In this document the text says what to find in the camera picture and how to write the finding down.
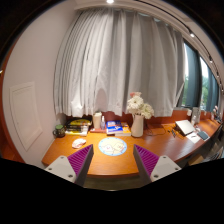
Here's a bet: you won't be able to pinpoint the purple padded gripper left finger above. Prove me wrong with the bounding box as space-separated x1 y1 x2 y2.
46 145 94 186

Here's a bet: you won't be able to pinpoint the white sheer curtain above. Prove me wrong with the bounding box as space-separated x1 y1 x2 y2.
54 8 184 117

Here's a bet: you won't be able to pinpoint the small clear bottle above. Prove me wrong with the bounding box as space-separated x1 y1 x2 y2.
101 116 105 130

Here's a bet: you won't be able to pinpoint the dark green mug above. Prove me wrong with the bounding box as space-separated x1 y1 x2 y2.
53 124 65 138

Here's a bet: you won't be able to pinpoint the white wall panel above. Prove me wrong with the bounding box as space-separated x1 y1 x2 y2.
10 82 42 151

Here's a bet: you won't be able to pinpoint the white and pink flowers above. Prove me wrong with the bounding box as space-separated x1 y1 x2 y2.
127 92 154 119

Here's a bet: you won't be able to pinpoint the blue and yellow book stack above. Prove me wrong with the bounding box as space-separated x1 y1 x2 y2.
106 120 131 136

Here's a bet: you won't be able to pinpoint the dark tablet device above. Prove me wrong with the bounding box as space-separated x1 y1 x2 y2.
197 131 209 140

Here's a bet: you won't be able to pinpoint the black cable on desk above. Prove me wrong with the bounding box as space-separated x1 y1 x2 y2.
143 123 175 137

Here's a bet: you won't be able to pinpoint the white cylindrical container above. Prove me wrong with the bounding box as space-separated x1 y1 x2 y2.
93 112 102 129

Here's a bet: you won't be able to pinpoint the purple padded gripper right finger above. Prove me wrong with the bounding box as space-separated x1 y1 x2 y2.
133 145 180 184

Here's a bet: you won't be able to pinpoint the silver laptop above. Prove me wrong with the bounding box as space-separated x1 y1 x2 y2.
175 120 195 135

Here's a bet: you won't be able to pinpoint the round light blue mouse pad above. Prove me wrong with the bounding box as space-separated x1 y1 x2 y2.
98 137 127 156

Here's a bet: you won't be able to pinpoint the white ceramic flower vase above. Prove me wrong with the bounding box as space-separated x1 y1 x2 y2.
131 115 144 137

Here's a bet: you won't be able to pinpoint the stack of dark books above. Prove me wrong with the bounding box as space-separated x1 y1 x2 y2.
65 119 92 136

